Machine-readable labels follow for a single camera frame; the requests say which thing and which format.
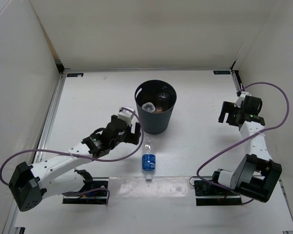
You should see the clear bottle white orange label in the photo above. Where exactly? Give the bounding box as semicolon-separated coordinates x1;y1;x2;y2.
142;102;156;113

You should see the orange juice bottle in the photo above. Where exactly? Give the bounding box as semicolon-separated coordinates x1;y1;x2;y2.
155;109;164;114

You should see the clear unlabelled plastic bottle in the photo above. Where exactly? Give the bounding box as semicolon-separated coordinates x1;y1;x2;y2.
156;86;170;112

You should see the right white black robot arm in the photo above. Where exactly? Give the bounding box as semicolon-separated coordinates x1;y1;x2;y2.
209;92;282;202

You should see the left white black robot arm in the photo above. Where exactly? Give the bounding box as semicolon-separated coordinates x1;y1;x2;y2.
8;108;143;212

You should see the dark grey plastic bin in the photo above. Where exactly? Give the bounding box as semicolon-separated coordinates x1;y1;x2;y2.
134;80;177;135

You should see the clear bottle blue label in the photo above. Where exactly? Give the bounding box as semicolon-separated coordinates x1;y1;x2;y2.
142;136;156;182

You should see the right blue corner sticker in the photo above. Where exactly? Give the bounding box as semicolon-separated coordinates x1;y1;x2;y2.
213;70;231;75

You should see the blue corner sticker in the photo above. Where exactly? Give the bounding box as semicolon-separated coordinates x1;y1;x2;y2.
213;70;231;75
66;73;84;78

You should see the left blue corner sticker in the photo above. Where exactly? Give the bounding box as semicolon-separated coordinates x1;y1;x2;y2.
66;73;84;78

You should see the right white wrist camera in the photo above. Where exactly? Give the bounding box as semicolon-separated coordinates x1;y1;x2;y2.
234;91;252;108

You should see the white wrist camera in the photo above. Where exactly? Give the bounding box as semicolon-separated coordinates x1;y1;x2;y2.
118;107;135;126
234;91;252;108

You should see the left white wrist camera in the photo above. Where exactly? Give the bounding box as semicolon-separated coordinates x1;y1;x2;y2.
118;107;135;126

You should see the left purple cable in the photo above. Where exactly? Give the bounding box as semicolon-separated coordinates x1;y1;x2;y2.
0;106;145;205

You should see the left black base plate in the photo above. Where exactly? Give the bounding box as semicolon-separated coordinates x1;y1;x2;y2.
62;177;110;205

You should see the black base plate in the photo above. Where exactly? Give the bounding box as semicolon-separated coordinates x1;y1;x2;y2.
189;176;242;206
62;177;110;205

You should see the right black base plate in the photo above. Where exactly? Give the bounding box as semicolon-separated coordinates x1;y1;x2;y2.
189;176;242;206

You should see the left aluminium frame rail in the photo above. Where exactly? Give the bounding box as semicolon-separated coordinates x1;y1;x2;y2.
2;59;65;234

